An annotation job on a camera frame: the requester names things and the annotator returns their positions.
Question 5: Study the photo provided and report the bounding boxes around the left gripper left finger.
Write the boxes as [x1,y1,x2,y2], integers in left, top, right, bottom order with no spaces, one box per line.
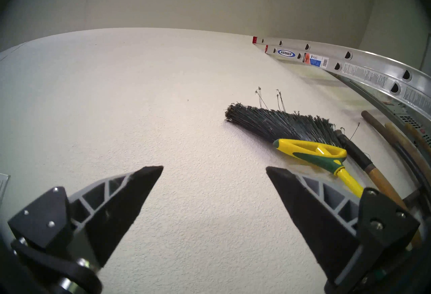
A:
[7,166,164,267]

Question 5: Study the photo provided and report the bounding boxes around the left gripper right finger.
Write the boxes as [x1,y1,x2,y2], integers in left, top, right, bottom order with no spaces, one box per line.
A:
[266,166,421,292]

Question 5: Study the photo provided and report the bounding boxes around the yellow broom with black bristles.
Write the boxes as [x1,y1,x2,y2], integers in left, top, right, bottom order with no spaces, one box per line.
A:
[225,87,366,198]

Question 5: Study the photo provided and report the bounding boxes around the aluminium extension ladder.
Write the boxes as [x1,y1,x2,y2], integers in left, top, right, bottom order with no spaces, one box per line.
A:
[253,36,431,135]

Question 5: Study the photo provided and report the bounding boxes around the wooden handle with black grip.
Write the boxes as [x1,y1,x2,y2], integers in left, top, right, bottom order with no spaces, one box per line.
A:
[335,129,423,248]

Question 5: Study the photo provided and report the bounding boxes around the white wall outlet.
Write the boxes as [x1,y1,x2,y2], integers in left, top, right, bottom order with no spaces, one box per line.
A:
[0,173,10,201]

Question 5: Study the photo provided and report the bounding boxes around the dark tool handles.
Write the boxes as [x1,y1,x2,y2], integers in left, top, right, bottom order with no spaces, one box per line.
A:
[361,110,431,196]

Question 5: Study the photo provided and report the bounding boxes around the long wooden tool handle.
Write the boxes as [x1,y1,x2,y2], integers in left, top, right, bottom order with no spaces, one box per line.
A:
[385,123,431,176]
[406,123,431,154]

